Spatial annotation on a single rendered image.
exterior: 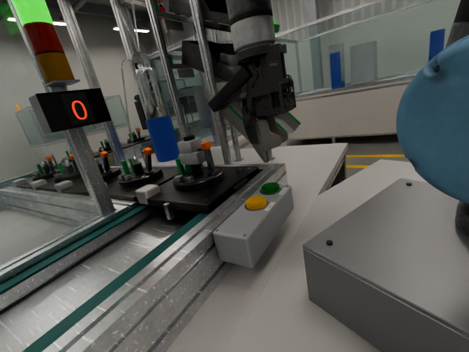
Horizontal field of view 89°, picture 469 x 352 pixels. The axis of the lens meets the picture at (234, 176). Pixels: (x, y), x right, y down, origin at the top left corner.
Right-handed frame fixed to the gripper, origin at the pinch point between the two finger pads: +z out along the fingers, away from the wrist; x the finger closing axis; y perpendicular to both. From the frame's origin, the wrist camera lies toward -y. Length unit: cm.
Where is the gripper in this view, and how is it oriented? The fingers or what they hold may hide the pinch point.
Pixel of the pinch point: (262, 156)
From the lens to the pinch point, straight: 51.1
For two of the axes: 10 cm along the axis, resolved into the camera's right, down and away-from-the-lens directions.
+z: 2.0, 9.3, 3.1
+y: 8.3, 0.1, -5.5
